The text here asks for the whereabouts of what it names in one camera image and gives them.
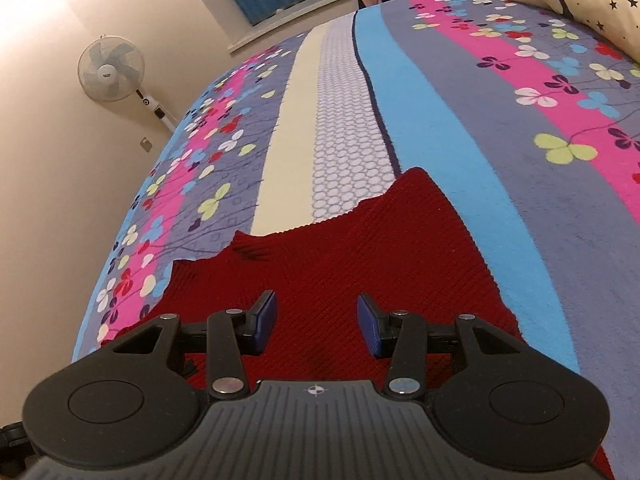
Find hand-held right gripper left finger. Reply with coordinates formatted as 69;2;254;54
112;290;278;401

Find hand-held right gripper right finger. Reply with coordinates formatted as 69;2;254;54
356;292;524;397

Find red knitted sweater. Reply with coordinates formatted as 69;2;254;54
102;167;615;480

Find floral striped blanket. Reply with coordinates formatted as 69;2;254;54
72;0;640;480

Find white standing fan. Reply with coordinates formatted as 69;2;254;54
77;35;177;134

